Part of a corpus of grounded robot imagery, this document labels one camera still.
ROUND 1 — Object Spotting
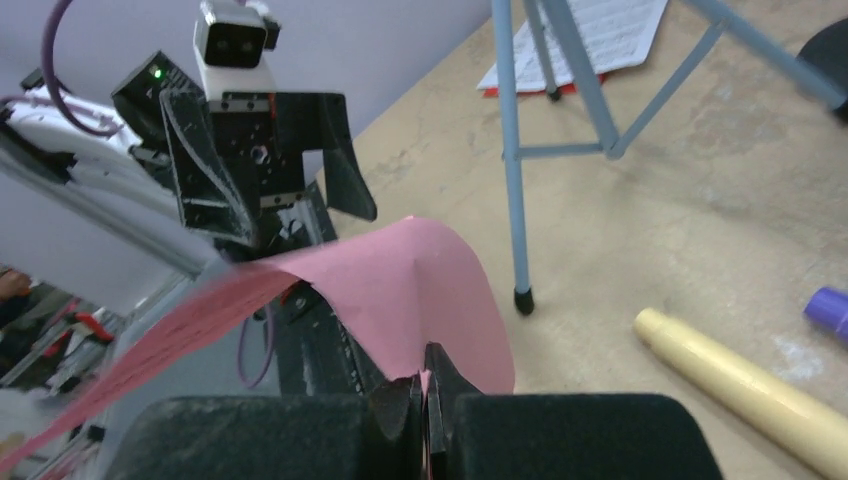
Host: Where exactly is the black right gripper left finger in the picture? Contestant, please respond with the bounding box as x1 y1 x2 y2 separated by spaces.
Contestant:
104 377 422 480

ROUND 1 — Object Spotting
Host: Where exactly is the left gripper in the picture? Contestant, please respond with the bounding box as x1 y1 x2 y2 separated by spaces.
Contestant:
159 89 378 246

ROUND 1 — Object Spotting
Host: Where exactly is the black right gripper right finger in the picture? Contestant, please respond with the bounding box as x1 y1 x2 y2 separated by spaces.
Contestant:
425 343 723 480

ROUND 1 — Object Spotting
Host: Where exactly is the pink sheet music page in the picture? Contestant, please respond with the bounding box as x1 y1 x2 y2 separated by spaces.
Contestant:
1 217 515 470

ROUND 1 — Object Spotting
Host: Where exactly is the light blue music stand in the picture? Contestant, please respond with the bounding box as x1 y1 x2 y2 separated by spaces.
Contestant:
492 0 847 316

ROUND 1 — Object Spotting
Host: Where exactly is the cream recorder flute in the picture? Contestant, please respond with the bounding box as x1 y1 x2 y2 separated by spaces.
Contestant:
633 308 847 479

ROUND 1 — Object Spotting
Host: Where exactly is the purple microphone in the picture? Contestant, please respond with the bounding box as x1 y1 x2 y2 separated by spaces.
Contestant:
803 287 847 343

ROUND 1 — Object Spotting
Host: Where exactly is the black round-base clamp stand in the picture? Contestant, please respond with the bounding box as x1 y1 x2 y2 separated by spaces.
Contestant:
797 18 847 92

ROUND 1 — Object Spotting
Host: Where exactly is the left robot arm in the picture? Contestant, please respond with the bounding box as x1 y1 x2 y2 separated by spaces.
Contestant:
1 51 377 247

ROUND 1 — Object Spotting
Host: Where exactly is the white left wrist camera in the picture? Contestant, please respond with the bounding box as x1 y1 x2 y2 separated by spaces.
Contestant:
194 1 281 101

